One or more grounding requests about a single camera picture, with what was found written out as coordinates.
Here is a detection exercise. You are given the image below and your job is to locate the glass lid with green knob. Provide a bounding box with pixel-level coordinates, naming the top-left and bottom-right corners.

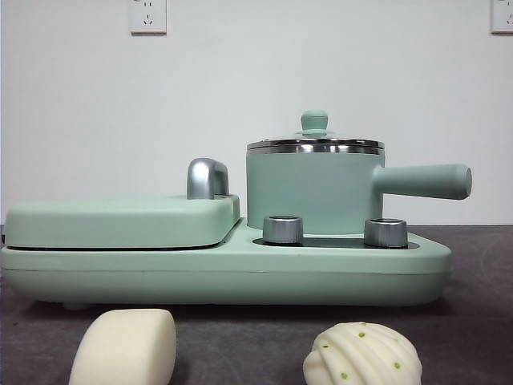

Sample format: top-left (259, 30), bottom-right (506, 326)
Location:
top-left (246, 110), bottom-right (382, 156)

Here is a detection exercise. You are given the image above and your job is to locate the pleated bun with green specks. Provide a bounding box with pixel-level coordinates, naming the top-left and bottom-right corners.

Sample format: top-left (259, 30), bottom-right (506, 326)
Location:
top-left (302, 320), bottom-right (424, 385)

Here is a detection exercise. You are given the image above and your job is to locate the smooth white steamed bun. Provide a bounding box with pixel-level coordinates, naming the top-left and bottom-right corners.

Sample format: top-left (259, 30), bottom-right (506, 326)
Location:
top-left (67, 308), bottom-right (177, 385)

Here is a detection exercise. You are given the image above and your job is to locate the silver control knob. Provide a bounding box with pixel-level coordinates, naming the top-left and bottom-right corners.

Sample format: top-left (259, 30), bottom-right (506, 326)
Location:
top-left (363, 217), bottom-right (410, 248)
top-left (262, 215), bottom-right (305, 245)

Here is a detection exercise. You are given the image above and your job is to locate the green breakfast machine base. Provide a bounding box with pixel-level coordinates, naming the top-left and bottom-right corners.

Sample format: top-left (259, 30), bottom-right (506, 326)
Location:
top-left (0, 230), bottom-right (454, 312)

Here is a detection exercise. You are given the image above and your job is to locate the green hinged griddle cover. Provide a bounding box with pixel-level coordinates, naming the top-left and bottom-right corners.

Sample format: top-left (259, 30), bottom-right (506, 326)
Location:
top-left (4, 192), bottom-right (242, 248)

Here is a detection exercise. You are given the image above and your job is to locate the green pot with handle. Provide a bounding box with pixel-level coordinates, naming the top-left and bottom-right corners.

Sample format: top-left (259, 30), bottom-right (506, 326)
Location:
top-left (245, 140), bottom-right (473, 236)

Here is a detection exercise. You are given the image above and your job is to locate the silver griddle cover handle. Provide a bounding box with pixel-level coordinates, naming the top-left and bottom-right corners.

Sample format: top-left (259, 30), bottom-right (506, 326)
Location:
top-left (186, 157), bottom-right (230, 201)

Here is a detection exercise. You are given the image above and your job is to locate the white wall socket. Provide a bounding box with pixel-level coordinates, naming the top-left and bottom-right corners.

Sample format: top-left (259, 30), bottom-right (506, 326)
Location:
top-left (128, 0), bottom-right (168, 35)
top-left (491, 0), bottom-right (513, 34)

